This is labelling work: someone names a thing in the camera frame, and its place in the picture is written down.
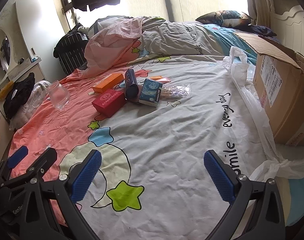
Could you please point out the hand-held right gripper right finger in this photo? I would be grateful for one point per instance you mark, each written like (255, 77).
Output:
(219, 180)

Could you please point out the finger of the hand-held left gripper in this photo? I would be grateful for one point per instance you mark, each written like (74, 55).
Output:
(16, 155)
(45, 160)

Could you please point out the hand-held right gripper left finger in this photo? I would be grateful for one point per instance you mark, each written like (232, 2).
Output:
(88, 177)

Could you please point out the orange cardboard box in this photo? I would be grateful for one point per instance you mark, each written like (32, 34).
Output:
(108, 83)

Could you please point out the bag of cotton swabs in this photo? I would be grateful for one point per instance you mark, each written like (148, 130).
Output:
(174, 90)

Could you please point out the dark blue case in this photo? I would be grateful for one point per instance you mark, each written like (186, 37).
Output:
(130, 82)

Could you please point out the large brown cardboard box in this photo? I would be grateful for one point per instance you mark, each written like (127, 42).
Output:
(284, 97)

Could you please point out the clear plastic bag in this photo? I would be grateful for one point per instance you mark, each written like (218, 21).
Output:
(26, 111)

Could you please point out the printed duvet cover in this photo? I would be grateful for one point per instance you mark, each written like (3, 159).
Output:
(179, 142)

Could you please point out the black cloth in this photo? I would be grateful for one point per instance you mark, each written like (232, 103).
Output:
(16, 95)

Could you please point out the clear glass jar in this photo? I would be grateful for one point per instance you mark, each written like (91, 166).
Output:
(58, 96)

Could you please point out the yellow object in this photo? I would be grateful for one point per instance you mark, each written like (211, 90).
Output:
(4, 90)

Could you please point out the red box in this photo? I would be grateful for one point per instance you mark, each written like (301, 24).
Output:
(108, 103)

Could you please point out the white dresser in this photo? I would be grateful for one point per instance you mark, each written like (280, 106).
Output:
(24, 72)

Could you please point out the phone in brown case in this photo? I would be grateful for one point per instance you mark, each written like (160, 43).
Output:
(135, 100)

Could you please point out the small white device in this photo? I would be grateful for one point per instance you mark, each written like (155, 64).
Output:
(32, 51)

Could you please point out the blue printed tissue pack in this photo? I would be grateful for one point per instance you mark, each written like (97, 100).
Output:
(149, 92)

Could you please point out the black striped suitcase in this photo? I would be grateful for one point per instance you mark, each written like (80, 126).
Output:
(69, 52)

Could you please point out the pink tube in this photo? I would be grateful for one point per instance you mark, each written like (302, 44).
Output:
(165, 80)

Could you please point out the white plastic bag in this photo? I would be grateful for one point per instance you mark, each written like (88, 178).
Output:
(235, 65)

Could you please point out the orange tube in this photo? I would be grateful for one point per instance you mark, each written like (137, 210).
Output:
(154, 78)

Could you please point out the white wardrobe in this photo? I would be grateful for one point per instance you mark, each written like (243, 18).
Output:
(41, 25)

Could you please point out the pink sheet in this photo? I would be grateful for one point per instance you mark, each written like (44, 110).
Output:
(109, 42)

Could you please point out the white fluffy cloth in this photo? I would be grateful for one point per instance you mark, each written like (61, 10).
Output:
(85, 29)

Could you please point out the grey white pillow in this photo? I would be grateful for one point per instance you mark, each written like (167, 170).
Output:
(99, 24)

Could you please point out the navy blanket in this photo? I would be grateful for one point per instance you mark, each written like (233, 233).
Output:
(262, 30)

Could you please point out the dark printed pillow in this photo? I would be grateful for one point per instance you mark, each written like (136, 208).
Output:
(224, 18)

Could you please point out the white headboard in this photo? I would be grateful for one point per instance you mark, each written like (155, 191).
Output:
(292, 17)

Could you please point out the beige curtain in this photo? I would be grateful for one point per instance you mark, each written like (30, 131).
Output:
(257, 2)

